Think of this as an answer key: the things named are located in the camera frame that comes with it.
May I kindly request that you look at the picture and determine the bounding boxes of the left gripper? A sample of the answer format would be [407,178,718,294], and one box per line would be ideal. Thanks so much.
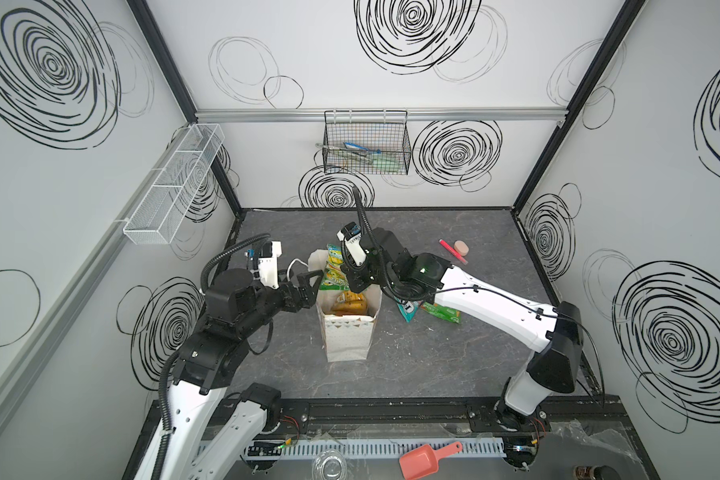
[238,266,323,340]

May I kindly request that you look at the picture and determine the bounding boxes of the orange snack packet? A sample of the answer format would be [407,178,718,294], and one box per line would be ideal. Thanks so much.
[329,290,369,316]

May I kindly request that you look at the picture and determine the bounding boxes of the teal snack packet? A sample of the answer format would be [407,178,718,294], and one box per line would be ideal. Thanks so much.
[397,300,421,323]

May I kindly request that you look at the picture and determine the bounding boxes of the white paper bag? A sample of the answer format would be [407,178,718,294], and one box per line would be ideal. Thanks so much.
[306,249,382,363]

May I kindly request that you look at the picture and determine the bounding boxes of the yellow green snack packet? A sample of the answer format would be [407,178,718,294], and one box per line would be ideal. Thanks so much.
[320,244,349,291]

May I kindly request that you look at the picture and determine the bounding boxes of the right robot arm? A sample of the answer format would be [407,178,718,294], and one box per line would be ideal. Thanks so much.
[337,187,591,431]

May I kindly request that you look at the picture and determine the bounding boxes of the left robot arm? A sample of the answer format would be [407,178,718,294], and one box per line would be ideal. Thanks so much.
[134,233,324,479]

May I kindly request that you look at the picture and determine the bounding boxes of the pink marker pen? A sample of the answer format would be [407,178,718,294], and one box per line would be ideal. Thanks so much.
[438,239,468,265]

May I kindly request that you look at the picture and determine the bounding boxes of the pink round eraser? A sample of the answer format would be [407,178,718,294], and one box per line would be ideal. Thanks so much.
[453,240,469,256]

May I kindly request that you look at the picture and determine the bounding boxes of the green items in basket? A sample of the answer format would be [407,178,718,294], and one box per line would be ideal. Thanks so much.
[342,142,400,174]

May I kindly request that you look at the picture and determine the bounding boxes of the clear glass bowl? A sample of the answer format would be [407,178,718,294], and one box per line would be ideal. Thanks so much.
[312,450,348,480]

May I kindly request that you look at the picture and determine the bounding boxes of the red plastic scoop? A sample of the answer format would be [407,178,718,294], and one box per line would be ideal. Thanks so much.
[399,442,463,480]

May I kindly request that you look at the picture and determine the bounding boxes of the dark jar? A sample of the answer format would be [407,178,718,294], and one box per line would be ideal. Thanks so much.
[573,465,622,480]

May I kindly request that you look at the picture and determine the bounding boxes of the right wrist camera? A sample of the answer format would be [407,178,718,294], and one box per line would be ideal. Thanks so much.
[337,222,367,267]

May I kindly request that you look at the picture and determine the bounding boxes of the black wire basket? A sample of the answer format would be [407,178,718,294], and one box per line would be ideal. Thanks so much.
[317,109,412,176]

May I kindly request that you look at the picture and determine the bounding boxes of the clear wall shelf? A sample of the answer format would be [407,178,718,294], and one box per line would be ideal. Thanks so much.
[123,123,225,245]

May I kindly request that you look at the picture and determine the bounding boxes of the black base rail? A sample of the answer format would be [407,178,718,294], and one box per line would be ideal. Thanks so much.
[279,395,626,433]

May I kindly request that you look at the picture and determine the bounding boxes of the white slotted cable duct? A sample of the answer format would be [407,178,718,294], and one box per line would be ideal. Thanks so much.
[197,436,508,462]

